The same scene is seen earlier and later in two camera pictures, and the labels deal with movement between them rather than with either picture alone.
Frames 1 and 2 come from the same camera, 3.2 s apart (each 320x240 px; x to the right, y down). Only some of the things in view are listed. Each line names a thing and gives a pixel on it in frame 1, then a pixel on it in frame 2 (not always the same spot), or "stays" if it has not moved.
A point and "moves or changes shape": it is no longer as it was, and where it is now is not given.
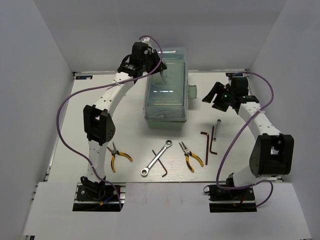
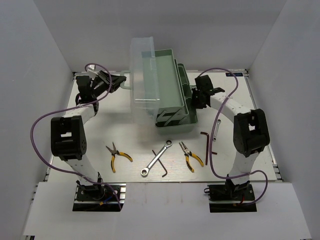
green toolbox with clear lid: x=166 y=103 moves or changes shape
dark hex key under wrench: x=161 y=164 stays
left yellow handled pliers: x=114 y=152 stays
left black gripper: x=158 y=66 to x=116 y=81
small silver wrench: x=218 y=122 stays
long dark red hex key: x=203 y=132 stays
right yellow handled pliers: x=187 y=152 stays
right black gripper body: x=222 y=100 to x=197 y=102
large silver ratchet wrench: x=168 y=144 stays
